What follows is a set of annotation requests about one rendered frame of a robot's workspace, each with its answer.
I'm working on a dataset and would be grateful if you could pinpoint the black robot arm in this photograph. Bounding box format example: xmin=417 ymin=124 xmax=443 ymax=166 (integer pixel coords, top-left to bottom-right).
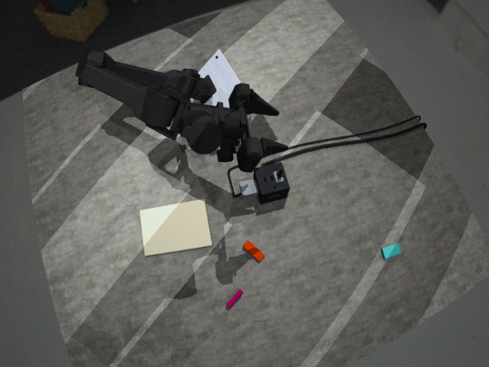
xmin=76 ymin=46 xmax=240 ymax=162

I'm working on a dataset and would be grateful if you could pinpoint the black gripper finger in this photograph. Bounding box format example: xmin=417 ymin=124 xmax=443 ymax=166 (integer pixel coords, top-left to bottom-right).
xmin=261 ymin=138 xmax=288 ymax=158
xmin=246 ymin=89 xmax=280 ymax=116

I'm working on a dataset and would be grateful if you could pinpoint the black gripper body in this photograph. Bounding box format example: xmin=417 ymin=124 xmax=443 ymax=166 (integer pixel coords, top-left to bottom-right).
xmin=212 ymin=83 xmax=264 ymax=173

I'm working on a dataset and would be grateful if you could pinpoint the magenta rectangular bar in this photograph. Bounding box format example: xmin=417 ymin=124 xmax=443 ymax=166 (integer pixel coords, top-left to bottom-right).
xmin=226 ymin=290 xmax=243 ymax=307

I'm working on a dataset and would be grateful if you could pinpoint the teal rectangular block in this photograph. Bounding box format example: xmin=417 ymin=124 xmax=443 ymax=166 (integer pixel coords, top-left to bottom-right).
xmin=381 ymin=242 xmax=401 ymax=260

